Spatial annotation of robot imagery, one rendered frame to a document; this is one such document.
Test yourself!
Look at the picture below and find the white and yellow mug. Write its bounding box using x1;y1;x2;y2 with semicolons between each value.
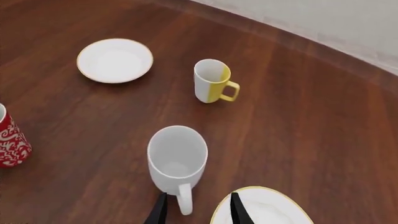
193;58;241;104

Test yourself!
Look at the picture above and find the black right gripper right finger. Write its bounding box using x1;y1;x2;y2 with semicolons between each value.
230;192;257;224

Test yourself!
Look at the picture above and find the white plate with gold rim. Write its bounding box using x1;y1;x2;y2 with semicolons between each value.
76;38;154;84
210;185;318;224

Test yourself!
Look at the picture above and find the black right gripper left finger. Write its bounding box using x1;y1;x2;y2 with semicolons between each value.
143;192;169;224

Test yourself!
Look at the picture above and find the red and white patterned mug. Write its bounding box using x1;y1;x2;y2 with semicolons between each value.
0;103;33;169

